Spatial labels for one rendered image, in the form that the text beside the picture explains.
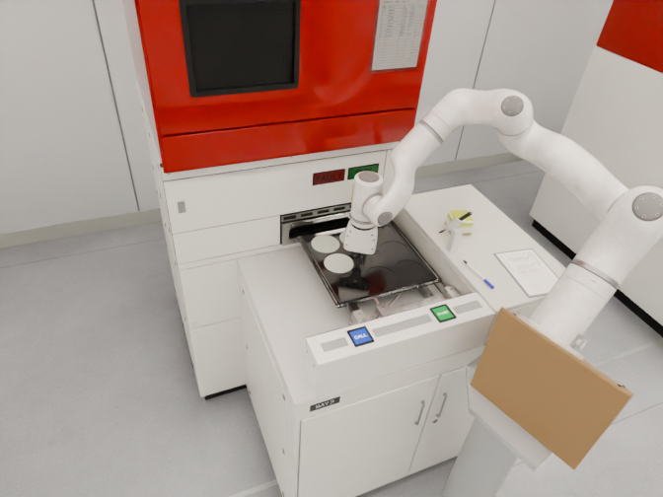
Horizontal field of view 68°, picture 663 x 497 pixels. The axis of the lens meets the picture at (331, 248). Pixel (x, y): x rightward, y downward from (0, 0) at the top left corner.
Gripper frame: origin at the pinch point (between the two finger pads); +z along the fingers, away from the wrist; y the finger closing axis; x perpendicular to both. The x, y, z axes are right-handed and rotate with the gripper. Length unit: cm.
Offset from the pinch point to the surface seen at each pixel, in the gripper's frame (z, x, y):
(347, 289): 2.8, -11.6, -1.3
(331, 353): -3.3, -42.6, -0.8
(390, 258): 2.7, 6.8, 10.3
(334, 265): 2.7, -1.7, -7.3
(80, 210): 76, 91, -177
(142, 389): 93, -6, -90
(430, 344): 2.4, -28.1, 25.2
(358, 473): 66, -37, 12
